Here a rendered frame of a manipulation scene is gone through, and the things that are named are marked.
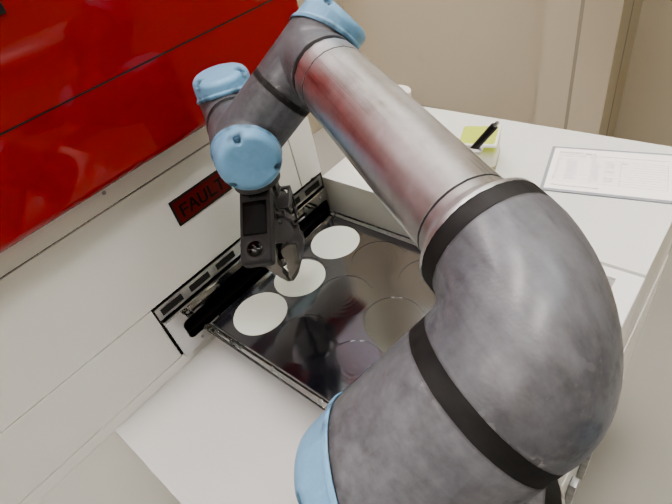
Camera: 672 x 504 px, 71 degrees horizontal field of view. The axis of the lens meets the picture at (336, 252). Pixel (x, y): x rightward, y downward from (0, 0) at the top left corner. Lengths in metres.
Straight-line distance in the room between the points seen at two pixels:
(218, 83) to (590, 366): 0.50
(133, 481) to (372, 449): 0.82
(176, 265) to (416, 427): 0.65
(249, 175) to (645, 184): 0.69
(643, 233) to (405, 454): 0.66
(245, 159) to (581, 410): 0.40
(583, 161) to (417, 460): 0.82
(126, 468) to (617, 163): 1.06
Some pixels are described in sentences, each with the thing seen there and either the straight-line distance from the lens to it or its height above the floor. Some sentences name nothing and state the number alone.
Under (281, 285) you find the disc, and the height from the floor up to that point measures 0.90.
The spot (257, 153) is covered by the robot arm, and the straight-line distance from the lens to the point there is 0.53.
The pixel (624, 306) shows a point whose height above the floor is 0.96.
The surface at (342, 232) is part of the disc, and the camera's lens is 0.98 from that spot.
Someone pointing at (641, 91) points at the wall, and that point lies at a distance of 2.67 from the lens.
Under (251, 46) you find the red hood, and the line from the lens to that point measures 0.81.
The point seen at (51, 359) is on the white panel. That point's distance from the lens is 0.83.
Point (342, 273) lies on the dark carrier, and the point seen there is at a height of 0.90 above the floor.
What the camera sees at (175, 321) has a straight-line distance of 0.89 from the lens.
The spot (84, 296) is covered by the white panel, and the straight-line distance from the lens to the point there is 0.80.
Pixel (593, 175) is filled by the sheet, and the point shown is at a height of 0.97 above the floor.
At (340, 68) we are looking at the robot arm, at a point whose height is 1.36.
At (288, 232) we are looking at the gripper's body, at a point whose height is 1.07.
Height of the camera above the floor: 1.52
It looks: 41 degrees down
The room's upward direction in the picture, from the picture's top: 15 degrees counter-clockwise
